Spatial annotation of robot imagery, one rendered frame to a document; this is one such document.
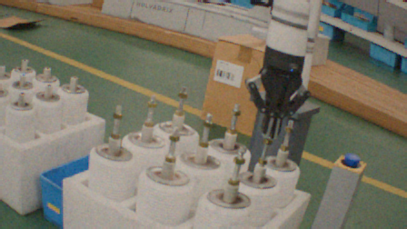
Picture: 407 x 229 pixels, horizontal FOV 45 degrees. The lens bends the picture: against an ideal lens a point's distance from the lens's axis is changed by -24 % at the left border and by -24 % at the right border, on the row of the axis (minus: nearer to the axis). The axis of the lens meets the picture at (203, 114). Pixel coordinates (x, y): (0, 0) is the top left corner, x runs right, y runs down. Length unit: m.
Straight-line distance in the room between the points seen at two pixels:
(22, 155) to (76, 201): 0.20
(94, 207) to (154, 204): 0.13
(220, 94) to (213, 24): 1.21
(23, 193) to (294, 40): 0.69
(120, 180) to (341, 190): 0.42
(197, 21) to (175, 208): 2.48
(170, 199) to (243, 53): 1.20
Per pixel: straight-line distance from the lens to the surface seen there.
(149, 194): 1.04
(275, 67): 1.04
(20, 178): 1.26
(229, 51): 2.20
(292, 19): 1.02
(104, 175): 1.09
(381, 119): 2.88
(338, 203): 1.13
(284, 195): 1.22
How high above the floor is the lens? 0.66
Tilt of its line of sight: 16 degrees down
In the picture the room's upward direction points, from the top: 11 degrees clockwise
